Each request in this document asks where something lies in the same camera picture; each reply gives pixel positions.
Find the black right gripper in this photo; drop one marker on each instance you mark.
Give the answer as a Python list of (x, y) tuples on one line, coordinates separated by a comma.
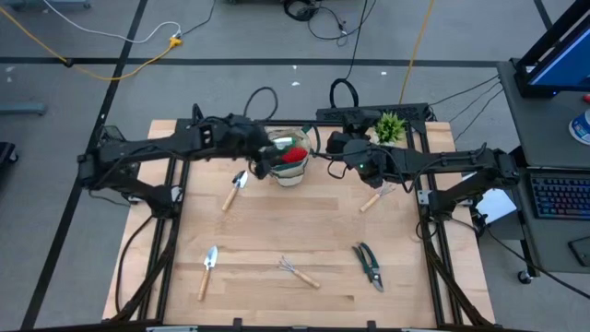
[(338, 143)]

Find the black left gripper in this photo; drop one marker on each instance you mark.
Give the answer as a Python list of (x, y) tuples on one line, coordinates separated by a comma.
[(251, 138)]

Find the cream green canvas gardening bag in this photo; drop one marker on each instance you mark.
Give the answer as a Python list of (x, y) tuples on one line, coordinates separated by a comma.
[(290, 177)]

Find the black red gardening gloves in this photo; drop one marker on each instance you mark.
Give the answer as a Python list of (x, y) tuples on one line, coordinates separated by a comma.
[(295, 155)]

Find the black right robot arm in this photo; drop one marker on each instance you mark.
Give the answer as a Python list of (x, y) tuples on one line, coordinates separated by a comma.
[(442, 159)]

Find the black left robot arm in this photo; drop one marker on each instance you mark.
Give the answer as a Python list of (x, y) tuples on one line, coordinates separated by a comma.
[(138, 152)]

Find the black perforated power box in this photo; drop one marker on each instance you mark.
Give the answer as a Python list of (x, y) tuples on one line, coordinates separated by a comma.
[(332, 113)]

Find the green plant in white pot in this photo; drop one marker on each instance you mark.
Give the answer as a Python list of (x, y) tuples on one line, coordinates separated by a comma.
[(389, 128)]

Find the black mesh control box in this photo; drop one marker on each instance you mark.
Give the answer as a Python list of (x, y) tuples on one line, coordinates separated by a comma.
[(110, 133)]

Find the white paper sheet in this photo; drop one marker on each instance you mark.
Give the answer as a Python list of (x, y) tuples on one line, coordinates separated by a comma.
[(498, 205)]

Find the dark grey computer desk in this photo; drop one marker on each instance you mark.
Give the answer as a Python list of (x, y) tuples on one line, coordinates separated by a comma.
[(544, 138)]

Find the backlit black keyboard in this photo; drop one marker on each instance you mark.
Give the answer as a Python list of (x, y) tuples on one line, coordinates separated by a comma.
[(560, 198)]

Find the computer monitor with blue screen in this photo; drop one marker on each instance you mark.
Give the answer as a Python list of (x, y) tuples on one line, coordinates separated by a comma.
[(562, 64)]

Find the grey metal table foot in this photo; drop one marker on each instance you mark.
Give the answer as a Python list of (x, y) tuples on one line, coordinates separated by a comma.
[(23, 109), (46, 3)]

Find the white tub with blue label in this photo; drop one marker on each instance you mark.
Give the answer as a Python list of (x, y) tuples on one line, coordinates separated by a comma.
[(581, 129)]

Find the black chair base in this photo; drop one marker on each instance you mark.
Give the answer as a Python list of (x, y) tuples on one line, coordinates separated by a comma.
[(5, 153)]

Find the small red object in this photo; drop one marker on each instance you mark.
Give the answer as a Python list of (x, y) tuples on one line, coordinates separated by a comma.
[(586, 98)]

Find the black flat device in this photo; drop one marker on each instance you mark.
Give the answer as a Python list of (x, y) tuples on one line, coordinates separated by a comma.
[(581, 251)]

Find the black aluminium table frame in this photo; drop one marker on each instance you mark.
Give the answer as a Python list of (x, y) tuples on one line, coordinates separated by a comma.
[(295, 122)]

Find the silver metal bracket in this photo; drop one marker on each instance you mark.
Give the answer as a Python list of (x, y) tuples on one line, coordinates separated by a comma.
[(423, 197)]

